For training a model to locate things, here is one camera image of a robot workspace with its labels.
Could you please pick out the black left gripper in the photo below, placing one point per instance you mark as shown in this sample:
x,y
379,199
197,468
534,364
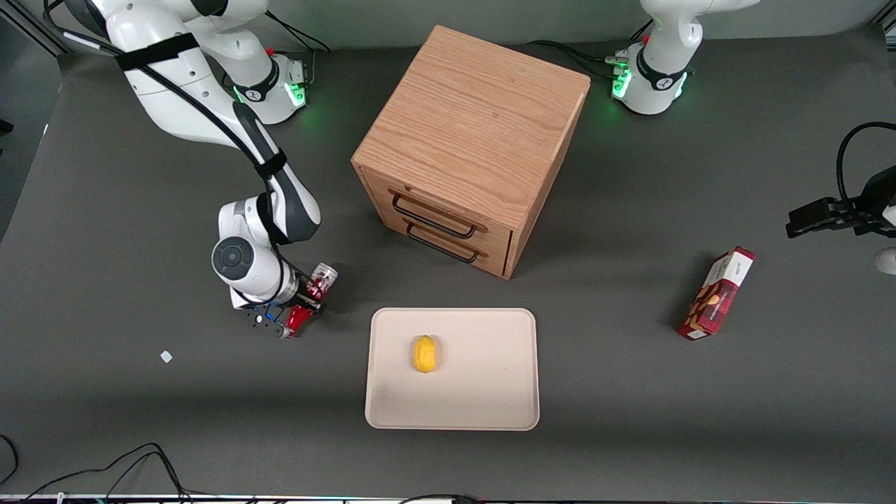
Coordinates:
x,y
862,211

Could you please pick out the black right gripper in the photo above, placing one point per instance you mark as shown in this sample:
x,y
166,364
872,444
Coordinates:
x,y
302,291

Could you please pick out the red coke bottle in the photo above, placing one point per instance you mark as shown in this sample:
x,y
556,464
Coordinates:
x,y
323,274

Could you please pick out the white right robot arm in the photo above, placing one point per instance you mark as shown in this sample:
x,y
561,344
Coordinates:
x,y
175,84

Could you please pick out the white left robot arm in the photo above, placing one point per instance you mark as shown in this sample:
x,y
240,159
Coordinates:
x,y
658,70

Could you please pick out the beige plastic tray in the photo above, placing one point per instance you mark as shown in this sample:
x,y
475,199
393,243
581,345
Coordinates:
x,y
483,371

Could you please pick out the red cookie box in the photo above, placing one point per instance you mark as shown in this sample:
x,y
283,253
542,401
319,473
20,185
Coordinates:
x,y
717,297

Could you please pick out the yellow lemon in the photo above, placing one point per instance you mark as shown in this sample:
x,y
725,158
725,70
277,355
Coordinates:
x,y
423,353

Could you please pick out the wooden drawer front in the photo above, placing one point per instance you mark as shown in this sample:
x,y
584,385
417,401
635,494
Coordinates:
x,y
378,189
497,262

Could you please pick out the wooden drawer cabinet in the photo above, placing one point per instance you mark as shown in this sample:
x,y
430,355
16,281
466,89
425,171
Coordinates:
x,y
476,119

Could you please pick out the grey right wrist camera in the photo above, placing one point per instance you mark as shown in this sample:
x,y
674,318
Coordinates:
x,y
264,322

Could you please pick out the black aluminium frame rail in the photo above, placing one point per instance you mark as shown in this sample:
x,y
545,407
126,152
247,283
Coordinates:
x,y
890,25
35,31

